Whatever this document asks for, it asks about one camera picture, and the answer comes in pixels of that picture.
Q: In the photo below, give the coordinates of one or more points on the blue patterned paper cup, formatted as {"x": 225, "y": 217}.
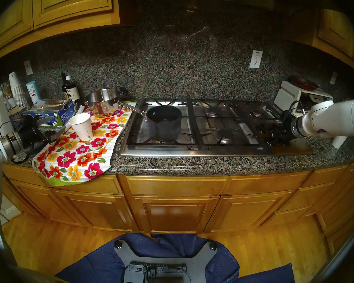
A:
{"x": 33, "y": 92}

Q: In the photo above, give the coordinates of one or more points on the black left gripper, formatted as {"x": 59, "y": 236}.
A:
{"x": 32, "y": 135}

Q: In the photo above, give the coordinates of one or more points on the stack of white paper cups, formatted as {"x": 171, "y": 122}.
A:
{"x": 17, "y": 89}

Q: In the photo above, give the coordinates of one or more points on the white wall switch plate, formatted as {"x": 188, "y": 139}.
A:
{"x": 334, "y": 77}
{"x": 28, "y": 67}

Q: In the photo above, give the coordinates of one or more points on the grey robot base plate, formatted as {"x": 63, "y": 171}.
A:
{"x": 165, "y": 257}

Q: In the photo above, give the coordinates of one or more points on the white wall power outlet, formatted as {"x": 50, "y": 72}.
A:
{"x": 256, "y": 59}

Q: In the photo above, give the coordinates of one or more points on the stainless steel gas cooktop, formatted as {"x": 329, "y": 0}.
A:
{"x": 212, "y": 151}

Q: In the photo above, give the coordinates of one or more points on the wooden upper cabinet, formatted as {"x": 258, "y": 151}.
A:
{"x": 70, "y": 5}
{"x": 336, "y": 31}

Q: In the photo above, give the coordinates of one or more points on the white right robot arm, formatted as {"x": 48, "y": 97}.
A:
{"x": 333, "y": 120}

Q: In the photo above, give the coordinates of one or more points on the dark patterned bowl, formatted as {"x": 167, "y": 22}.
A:
{"x": 16, "y": 111}

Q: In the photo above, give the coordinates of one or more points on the stainless steel stock pot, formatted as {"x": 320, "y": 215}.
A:
{"x": 103, "y": 104}

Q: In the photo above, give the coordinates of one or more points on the wooden lower cabinet run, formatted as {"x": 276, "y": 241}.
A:
{"x": 174, "y": 208}

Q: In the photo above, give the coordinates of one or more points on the blue foodservice foil box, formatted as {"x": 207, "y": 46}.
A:
{"x": 61, "y": 114}

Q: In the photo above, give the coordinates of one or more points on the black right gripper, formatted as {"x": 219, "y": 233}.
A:
{"x": 286, "y": 129}

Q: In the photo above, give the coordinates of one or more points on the floral kitchen towel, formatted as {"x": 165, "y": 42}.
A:
{"x": 85, "y": 155}

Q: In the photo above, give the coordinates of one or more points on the grey power strip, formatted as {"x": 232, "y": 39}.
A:
{"x": 165, "y": 268}

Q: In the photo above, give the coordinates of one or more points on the white cup with wooden utensils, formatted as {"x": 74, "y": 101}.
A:
{"x": 10, "y": 101}

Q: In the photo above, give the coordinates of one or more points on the small white paper cup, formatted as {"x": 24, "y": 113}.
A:
{"x": 338, "y": 141}

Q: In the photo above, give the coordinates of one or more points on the black stove knob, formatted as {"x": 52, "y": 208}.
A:
{"x": 261, "y": 127}
{"x": 272, "y": 126}
{"x": 270, "y": 141}

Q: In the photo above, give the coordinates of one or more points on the large white paper cup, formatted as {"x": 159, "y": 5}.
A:
{"x": 82, "y": 126}

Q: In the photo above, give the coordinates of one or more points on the dark bottle with white label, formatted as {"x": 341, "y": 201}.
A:
{"x": 72, "y": 90}

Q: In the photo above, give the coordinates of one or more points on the slim dark glass bottle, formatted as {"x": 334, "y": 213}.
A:
{"x": 63, "y": 85}

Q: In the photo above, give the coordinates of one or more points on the blue moving blanket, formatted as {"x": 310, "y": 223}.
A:
{"x": 106, "y": 264}

